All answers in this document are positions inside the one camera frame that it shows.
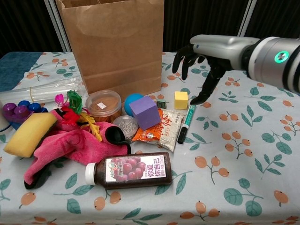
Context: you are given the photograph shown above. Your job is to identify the orange white seasoning packet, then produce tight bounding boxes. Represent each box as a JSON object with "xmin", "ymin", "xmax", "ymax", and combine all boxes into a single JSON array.
[{"xmin": 132, "ymin": 108, "xmax": 186, "ymax": 152}]

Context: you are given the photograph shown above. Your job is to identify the blue toy building block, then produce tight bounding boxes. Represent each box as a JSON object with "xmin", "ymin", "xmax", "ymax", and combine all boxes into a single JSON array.
[{"xmin": 10, "ymin": 100, "xmax": 49, "ymax": 130}]

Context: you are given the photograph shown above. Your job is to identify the pink cloth with black trim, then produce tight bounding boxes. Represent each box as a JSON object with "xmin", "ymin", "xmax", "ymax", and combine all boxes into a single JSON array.
[{"xmin": 23, "ymin": 109, "xmax": 132, "ymax": 190}]

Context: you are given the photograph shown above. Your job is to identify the small white jar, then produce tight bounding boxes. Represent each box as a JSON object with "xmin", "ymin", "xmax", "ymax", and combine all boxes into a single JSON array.
[{"xmin": 112, "ymin": 114, "xmax": 138, "ymax": 143}]

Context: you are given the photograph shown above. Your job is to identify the brown paper bag with handles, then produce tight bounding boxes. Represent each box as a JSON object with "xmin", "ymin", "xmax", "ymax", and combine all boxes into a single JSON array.
[{"xmin": 55, "ymin": 0, "xmax": 165, "ymax": 96}]

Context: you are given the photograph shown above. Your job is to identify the small yellow cube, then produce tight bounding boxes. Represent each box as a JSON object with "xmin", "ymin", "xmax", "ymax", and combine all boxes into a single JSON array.
[{"xmin": 174, "ymin": 91, "xmax": 189, "ymax": 110}]

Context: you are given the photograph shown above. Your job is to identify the bundle of clear straws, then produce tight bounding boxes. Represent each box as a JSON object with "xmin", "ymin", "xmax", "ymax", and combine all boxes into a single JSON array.
[{"xmin": 0, "ymin": 77, "xmax": 85, "ymax": 104}]

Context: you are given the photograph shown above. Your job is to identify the floral print tablecloth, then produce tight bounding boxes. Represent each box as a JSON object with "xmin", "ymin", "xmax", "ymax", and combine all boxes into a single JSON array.
[{"xmin": 0, "ymin": 51, "xmax": 300, "ymax": 225}]

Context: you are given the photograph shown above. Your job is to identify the purple toy building block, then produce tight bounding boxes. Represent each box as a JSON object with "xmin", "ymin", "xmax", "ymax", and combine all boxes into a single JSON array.
[{"xmin": 2, "ymin": 103, "xmax": 35, "ymax": 122}]

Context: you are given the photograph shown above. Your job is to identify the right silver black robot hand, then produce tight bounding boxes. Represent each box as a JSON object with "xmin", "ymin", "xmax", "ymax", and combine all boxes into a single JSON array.
[{"xmin": 172, "ymin": 34, "xmax": 258, "ymax": 106}]

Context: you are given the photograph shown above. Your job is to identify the purple juice bottle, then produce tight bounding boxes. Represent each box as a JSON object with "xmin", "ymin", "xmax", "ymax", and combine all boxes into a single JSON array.
[{"xmin": 84, "ymin": 151, "xmax": 173, "ymax": 190}]

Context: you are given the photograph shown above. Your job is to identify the white metal frame pole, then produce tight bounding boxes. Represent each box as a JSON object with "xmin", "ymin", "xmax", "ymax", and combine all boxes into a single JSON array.
[
  {"xmin": 44, "ymin": 0, "xmax": 72, "ymax": 53},
  {"xmin": 237, "ymin": 0, "xmax": 257, "ymax": 38}
]

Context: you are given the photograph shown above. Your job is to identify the clear round tub brown contents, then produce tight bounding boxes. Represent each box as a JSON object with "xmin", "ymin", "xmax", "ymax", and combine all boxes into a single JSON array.
[{"xmin": 85, "ymin": 90, "xmax": 122, "ymax": 123}]

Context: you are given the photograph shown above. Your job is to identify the yellow sponge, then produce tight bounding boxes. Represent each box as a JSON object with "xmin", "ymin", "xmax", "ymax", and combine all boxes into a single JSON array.
[{"xmin": 3, "ymin": 112, "xmax": 58, "ymax": 158}]

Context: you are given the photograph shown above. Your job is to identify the purple foam cube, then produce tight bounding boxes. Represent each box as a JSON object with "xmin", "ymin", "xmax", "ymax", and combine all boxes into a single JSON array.
[{"xmin": 129, "ymin": 95, "xmax": 161, "ymax": 131}]

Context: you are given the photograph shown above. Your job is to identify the colourful feather toy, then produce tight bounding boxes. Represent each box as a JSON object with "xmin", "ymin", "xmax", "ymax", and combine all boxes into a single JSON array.
[{"xmin": 60, "ymin": 90, "xmax": 105, "ymax": 143}]

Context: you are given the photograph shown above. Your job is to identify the green black marker pen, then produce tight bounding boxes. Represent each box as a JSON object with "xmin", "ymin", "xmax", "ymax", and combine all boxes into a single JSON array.
[{"xmin": 177, "ymin": 105, "xmax": 197, "ymax": 144}]

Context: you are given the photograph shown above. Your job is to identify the blue ball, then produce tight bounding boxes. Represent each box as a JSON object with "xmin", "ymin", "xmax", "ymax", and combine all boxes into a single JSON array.
[{"xmin": 124, "ymin": 93, "xmax": 144, "ymax": 115}]

